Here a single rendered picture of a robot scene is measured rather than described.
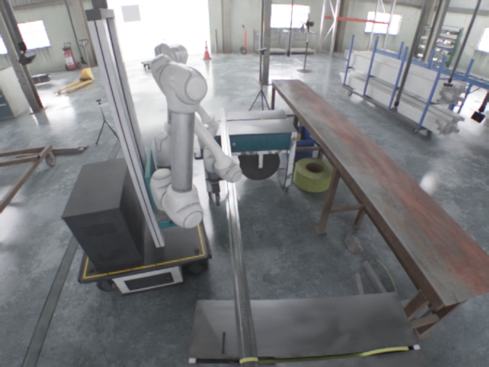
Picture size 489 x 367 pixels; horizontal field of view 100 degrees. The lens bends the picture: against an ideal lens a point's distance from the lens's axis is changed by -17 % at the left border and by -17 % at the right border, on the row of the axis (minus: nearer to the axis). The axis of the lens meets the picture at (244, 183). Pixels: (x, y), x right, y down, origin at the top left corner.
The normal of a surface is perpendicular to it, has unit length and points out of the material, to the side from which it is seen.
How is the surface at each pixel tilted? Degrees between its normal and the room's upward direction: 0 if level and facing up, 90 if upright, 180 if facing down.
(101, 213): 90
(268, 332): 0
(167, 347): 0
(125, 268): 0
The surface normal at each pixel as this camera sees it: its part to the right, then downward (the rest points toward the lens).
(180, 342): 0.00, -0.79
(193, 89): 0.66, 0.37
